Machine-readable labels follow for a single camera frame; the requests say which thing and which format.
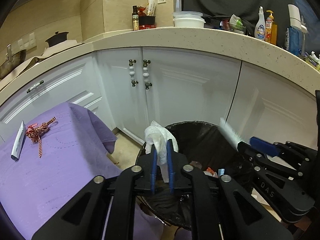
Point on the long white tube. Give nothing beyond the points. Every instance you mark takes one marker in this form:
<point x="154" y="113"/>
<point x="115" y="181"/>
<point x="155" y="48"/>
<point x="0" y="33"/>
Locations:
<point x="18" y="143"/>

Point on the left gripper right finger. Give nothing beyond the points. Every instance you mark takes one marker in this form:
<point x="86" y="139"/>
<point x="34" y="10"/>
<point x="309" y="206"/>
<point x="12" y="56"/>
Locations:
<point x="219" y="207"/>

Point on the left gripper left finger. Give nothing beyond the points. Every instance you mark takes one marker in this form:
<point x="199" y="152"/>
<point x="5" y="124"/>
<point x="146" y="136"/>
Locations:
<point x="104" y="208"/>

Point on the white green tube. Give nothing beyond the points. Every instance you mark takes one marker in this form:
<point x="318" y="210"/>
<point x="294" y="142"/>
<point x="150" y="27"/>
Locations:
<point x="229" y="133"/>

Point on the right cabinet door handle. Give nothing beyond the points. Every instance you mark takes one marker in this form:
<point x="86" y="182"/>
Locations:
<point x="146" y="74"/>

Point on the white tissue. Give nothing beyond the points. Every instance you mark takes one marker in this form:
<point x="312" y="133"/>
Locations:
<point x="158" y="136"/>

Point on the white spray bottle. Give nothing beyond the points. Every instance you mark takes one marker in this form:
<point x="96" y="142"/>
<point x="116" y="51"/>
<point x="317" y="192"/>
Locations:
<point x="260" y="29"/>

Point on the steel wok pan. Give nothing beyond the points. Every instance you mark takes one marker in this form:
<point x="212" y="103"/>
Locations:
<point x="12" y="61"/>

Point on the black box with snacks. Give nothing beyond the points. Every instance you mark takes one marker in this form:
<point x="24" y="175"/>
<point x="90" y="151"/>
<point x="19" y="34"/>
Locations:
<point x="147" y="15"/>

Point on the black curtain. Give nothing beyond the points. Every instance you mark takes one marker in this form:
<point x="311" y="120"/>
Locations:
<point x="246" y="10"/>

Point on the dark oil bottle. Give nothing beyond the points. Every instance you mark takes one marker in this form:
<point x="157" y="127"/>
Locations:
<point x="135" y="18"/>

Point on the white stacked containers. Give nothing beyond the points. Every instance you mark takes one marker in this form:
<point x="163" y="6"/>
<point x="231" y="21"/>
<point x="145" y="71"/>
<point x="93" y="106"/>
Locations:
<point x="190" y="19"/>

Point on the drawer handle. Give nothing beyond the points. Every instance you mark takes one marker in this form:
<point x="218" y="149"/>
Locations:
<point x="35" y="86"/>

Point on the orange dish soap bottle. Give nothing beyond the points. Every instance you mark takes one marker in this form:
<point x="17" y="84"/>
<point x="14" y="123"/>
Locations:
<point x="271" y="29"/>

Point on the black casserole pot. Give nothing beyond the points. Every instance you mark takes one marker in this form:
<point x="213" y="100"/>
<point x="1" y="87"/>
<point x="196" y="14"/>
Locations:
<point x="57" y="38"/>

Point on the left cabinet door handle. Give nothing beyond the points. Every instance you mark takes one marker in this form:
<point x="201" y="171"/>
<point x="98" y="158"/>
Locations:
<point x="132" y="73"/>

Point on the cabinet door handle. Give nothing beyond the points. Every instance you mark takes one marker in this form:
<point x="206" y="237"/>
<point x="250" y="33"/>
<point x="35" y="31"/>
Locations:
<point x="132" y="73"/>
<point x="146" y="74"/>

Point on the red checkered ribbon bow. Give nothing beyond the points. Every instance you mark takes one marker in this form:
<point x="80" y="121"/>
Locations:
<point x="35" y="131"/>

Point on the orange plastic bag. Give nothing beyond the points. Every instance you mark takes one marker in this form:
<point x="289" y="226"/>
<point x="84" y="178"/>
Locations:
<point x="210" y="172"/>

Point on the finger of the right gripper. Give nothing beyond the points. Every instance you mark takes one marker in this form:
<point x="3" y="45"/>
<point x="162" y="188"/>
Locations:
<point x="264" y="147"/>

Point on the black lined trash bin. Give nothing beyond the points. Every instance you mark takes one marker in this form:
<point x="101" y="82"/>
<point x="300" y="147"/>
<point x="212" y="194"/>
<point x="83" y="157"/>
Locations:
<point x="204" y="146"/>

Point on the purple tablecloth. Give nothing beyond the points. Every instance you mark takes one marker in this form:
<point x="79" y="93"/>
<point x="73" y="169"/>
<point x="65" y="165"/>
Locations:
<point x="48" y="175"/>

